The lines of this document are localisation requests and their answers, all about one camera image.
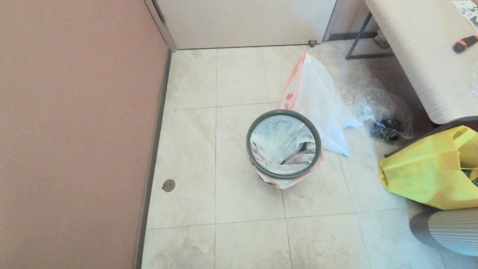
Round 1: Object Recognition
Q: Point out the light wood-grain table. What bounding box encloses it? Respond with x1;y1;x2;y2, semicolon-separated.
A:
365;0;478;125

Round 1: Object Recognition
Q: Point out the dark cable bundle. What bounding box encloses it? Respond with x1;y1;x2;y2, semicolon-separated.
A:
370;119;402;142

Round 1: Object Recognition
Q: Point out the grey bin rim ring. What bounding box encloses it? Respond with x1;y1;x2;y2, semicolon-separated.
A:
246;109;323;180

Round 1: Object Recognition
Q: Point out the white ribbed bin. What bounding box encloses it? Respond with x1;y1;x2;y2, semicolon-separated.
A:
409;208;478;257

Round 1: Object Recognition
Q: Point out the yellow non-woven shopping bag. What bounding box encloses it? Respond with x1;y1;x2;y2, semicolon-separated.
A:
378;126;478;210

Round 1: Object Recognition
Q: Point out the black-white patterned paper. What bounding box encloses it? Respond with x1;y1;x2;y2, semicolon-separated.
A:
451;0;478;23

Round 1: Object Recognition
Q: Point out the dark metal table frame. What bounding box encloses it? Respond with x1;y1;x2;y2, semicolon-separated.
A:
345;11;395;60

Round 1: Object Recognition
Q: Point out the white door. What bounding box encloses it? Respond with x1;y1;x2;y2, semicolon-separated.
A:
154;0;336;50

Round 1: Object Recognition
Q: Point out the black and orange marker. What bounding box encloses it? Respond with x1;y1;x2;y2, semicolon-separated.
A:
453;35;478;53

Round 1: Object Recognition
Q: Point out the clear crumpled plastic bag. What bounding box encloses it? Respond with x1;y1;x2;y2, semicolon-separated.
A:
353;80;414;142

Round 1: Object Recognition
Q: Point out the white red-drawstring trash bag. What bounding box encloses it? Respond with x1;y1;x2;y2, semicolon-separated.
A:
279;52;362;157

